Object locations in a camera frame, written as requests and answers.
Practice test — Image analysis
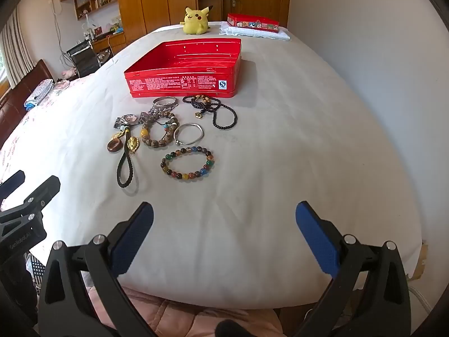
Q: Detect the brown bead bracelet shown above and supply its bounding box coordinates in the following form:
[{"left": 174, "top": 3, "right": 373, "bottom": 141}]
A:
[{"left": 140, "top": 112, "right": 180, "bottom": 149}]

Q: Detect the wooden desk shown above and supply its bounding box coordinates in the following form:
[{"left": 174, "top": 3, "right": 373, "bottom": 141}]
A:
[{"left": 89, "top": 30, "right": 127, "bottom": 55}]

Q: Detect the red tin box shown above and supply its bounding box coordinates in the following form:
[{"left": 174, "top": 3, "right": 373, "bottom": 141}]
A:
[{"left": 123, "top": 38, "right": 242, "bottom": 99}]

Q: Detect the yellow plush toy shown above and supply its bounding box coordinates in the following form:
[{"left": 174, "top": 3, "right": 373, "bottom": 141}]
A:
[{"left": 180, "top": 5, "right": 214, "bottom": 36}]

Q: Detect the wooden wardrobe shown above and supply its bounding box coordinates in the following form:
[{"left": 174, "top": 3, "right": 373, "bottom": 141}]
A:
[{"left": 114, "top": 0, "right": 197, "bottom": 44}]

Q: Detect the white cable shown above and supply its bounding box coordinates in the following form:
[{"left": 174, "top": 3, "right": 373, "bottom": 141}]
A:
[{"left": 410, "top": 285, "right": 433, "bottom": 314}]

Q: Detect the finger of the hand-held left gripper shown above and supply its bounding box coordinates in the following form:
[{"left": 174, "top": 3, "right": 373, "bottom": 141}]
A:
[
  {"left": 0, "top": 170, "right": 26, "bottom": 201},
  {"left": 0, "top": 175, "right": 61, "bottom": 226}
]

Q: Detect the blue white folded cloth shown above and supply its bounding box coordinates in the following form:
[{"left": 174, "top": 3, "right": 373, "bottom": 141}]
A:
[{"left": 24, "top": 79, "right": 55, "bottom": 110}]

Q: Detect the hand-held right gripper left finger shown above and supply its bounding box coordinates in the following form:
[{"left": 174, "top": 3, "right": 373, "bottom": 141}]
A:
[{"left": 38, "top": 202, "right": 155, "bottom": 337}]

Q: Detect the pink floral bed sheet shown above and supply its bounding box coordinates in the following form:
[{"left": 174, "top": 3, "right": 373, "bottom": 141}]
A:
[{"left": 0, "top": 77, "right": 92, "bottom": 211}]

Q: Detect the black braided cord gold charm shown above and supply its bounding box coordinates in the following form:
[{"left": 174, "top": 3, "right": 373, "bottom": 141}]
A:
[{"left": 117, "top": 135, "right": 141, "bottom": 188}]

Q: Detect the white bed sheet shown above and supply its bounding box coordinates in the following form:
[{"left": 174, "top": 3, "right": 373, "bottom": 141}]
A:
[{"left": 0, "top": 21, "right": 426, "bottom": 311}]

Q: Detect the brown headboard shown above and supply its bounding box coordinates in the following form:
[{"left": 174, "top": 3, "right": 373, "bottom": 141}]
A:
[{"left": 0, "top": 60, "right": 53, "bottom": 148}]

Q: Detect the plain silver bangle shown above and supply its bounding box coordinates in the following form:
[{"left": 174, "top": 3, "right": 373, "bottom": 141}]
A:
[{"left": 173, "top": 123, "right": 205, "bottom": 146}]

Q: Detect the red tin lid cartoon print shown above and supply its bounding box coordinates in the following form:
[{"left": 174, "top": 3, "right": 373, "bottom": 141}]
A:
[{"left": 226, "top": 13, "right": 280, "bottom": 34}]

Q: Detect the beige curtain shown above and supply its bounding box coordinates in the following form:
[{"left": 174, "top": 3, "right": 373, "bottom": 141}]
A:
[{"left": 0, "top": 10, "right": 34, "bottom": 88}]

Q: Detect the wristwatch with metal band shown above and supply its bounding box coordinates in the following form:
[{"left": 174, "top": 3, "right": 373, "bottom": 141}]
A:
[{"left": 113, "top": 111, "right": 155, "bottom": 129}]

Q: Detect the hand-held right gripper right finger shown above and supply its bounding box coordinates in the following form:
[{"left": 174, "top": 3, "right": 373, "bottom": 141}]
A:
[{"left": 295, "top": 201, "right": 412, "bottom": 337}]

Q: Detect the multicolour bead bracelet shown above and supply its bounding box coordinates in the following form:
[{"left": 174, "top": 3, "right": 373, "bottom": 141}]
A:
[{"left": 161, "top": 146, "right": 215, "bottom": 180}]

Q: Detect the silver chain bracelet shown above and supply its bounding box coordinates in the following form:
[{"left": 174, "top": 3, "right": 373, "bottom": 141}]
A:
[{"left": 152, "top": 96, "right": 179, "bottom": 115}]

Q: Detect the black office chair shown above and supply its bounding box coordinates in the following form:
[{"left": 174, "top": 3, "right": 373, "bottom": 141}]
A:
[{"left": 67, "top": 40, "right": 102, "bottom": 78}]

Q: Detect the black bead necklace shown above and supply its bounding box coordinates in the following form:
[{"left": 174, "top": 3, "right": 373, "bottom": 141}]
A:
[{"left": 182, "top": 94, "right": 238, "bottom": 130}]

